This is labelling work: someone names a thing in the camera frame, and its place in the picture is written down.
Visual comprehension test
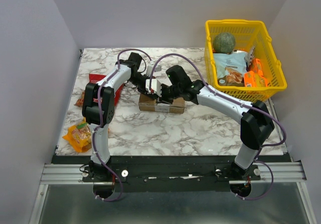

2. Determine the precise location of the orange gummy candy bag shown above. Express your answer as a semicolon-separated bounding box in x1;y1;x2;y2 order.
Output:
62;118;110;154

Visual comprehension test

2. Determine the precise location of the aluminium rail frame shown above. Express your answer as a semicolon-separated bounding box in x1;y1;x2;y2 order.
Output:
41;156;306;184

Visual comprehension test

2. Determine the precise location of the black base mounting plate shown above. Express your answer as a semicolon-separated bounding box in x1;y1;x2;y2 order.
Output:
82;156;261;193

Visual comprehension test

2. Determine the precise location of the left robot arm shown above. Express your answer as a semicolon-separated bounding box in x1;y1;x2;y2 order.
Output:
82;49;147;182

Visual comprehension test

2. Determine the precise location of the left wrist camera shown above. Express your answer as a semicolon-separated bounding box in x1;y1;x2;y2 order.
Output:
146;65;162;77

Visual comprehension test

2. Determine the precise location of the light blue snack bag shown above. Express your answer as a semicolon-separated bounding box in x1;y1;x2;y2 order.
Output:
213;51;247;87

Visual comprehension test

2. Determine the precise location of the purple cable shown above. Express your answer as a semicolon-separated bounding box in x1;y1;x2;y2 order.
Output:
147;53;287;201
91;49;152;201

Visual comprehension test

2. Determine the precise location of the yellow plastic basket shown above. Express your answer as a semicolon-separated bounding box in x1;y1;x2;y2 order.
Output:
205;19;287;101

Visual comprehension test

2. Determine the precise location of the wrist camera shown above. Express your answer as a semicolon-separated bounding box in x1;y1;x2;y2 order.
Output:
145;78;162;97
146;65;162;77

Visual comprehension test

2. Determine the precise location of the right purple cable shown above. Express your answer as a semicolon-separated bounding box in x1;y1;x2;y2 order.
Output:
147;53;287;201

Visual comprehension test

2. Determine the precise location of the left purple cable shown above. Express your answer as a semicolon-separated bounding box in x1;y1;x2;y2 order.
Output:
91;49;152;201

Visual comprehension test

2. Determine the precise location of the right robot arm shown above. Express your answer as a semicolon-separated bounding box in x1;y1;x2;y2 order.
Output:
146;65;274;180

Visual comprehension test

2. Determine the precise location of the orange candy box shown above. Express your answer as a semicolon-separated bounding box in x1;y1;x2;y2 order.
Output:
244;71;268;87
249;58;264;76

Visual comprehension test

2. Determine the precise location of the silver foil packet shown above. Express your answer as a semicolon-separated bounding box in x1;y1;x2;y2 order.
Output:
244;46;256;65

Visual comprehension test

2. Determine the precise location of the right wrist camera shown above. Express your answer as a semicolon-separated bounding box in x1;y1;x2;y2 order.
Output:
145;78;162;97

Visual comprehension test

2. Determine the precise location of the green melon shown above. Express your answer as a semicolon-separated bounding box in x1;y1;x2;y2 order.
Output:
213;32;236;54

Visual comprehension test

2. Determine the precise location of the brown cardboard express box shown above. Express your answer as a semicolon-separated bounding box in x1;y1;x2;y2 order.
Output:
138;94;185;114

